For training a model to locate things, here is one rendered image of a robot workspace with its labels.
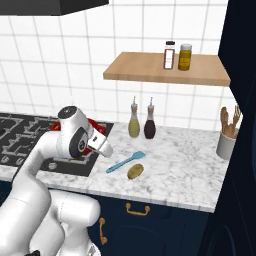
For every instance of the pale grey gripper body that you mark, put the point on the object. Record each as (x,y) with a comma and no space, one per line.
(104,148)

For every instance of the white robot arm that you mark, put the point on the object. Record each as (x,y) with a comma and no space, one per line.
(30,200)

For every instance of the red pot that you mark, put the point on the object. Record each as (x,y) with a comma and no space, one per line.
(98,126)

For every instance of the blue spatula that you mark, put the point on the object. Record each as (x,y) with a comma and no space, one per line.
(135,156)

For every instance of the brown potato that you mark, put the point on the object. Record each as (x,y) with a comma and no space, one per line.
(135,171)

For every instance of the white utensil pot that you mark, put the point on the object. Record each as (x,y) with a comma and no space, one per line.
(225,146)

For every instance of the yellow oil bottle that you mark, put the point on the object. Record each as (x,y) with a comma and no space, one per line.
(134,125)

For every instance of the dark vinegar bottle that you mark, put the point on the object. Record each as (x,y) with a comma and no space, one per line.
(150,128)

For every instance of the grey hob knob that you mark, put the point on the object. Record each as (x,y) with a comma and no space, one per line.
(52,165)

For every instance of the black gas hob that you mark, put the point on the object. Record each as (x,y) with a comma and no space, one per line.
(20,133)

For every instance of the dark navy drawer front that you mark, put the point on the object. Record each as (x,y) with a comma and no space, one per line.
(173,211)

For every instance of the dark navy cupboard door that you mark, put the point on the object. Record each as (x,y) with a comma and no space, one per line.
(150,238)

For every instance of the spice jar with black lid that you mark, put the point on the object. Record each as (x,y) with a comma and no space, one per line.
(169,56)

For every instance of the yellow jar with grey lid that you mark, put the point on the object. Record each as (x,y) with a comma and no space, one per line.
(185,58)

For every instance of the wooden spoon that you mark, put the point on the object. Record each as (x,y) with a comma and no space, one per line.
(225,118)

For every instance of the wooden fork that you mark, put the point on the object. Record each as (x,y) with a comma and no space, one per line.
(235,120)

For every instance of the dark navy tall cabinet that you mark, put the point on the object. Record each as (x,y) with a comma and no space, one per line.
(240,133)

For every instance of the black range hood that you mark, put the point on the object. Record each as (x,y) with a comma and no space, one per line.
(50,6)

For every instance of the wooden wall shelf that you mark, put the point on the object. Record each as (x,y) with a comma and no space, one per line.
(150,68)

